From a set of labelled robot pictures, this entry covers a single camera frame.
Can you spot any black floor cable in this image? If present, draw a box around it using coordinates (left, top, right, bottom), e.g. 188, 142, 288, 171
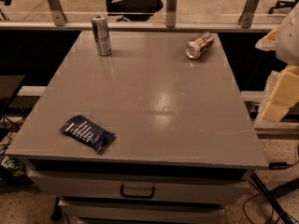
242, 143, 299, 224

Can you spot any green snack bag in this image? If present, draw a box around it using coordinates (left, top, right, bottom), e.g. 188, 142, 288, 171
1, 158, 25, 176

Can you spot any blue rxbar blueberry wrapper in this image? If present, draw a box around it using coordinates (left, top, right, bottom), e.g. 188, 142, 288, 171
60, 115, 115, 152

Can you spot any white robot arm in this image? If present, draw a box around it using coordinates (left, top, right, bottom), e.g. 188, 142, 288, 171
255, 5, 299, 122

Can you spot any grey drawer cabinet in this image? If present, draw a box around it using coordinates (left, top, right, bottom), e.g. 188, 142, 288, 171
8, 32, 267, 224

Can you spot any right metal railing bracket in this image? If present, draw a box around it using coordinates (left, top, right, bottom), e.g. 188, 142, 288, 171
238, 0, 260, 28

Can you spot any black office chair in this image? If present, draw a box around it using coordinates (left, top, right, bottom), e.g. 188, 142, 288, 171
106, 0, 164, 21

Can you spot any black drawer handle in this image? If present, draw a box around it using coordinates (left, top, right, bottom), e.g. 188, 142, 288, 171
120, 185, 156, 200

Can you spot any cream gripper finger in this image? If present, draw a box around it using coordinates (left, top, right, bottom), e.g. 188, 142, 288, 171
261, 64, 299, 122
255, 27, 278, 51

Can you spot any metal railing bracket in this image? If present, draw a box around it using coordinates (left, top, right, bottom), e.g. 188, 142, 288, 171
165, 0, 178, 28
47, 0, 67, 26
238, 0, 260, 28

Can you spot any tall silver energy drink can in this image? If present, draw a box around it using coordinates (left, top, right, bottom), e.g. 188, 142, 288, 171
91, 16, 112, 56

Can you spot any middle metal railing bracket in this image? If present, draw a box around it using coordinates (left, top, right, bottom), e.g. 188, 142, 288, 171
165, 0, 178, 28

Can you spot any left metal railing bracket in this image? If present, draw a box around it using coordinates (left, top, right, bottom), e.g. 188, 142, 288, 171
47, 0, 67, 26

